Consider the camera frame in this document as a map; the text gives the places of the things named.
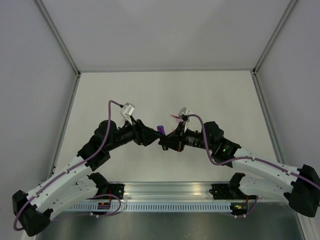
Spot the right aluminium frame post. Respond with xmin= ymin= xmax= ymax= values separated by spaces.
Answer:
xmin=251 ymin=0 xmax=299 ymax=76

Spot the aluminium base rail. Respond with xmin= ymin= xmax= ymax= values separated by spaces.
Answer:
xmin=37 ymin=181 xmax=261 ymax=202

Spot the black mounting plate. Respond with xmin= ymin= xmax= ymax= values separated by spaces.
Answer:
xmin=106 ymin=183 xmax=126 ymax=200
xmin=208 ymin=183 xmax=257 ymax=200

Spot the aluminium frame post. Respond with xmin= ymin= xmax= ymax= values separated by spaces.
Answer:
xmin=251 ymin=0 xmax=299 ymax=76
xmin=33 ymin=0 xmax=81 ymax=77

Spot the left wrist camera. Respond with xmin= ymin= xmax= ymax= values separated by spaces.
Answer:
xmin=120 ymin=102 xmax=135 ymax=124

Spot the white slotted cable duct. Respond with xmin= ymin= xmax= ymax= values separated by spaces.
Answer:
xmin=67 ymin=201 xmax=232 ymax=213

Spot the dark purple pen cap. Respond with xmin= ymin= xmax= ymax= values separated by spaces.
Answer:
xmin=157 ymin=125 xmax=166 ymax=136

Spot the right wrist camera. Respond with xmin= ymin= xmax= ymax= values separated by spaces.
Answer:
xmin=178 ymin=107 xmax=193 ymax=130

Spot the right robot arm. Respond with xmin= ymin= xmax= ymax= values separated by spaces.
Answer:
xmin=157 ymin=121 xmax=320 ymax=218

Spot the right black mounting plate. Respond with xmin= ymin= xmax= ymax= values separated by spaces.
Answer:
xmin=208 ymin=183 xmax=257 ymax=200

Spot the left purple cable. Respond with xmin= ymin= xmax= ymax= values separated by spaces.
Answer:
xmin=12 ymin=100 xmax=126 ymax=230

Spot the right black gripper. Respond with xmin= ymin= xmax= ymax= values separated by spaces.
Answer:
xmin=159 ymin=121 xmax=215 ymax=152

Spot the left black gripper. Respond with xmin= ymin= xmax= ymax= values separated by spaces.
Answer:
xmin=106 ymin=115 xmax=163 ymax=152

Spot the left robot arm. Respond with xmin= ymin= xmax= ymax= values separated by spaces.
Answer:
xmin=12 ymin=118 xmax=161 ymax=237

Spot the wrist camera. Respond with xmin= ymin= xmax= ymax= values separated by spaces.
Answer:
xmin=120 ymin=102 xmax=135 ymax=124
xmin=178 ymin=107 xmax=193 ymax=130

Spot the black purple-tipped marker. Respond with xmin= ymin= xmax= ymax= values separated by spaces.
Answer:
xmin=158 ymin=135 xmax=169 ymax=151

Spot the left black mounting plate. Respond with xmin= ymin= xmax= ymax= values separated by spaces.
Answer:
xmin=106 ymin=183 xmax=126 ymax=200

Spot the left aluminium frame post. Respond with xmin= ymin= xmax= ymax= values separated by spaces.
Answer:
xmin=33 ymin=0 xmax=81 ymax=77

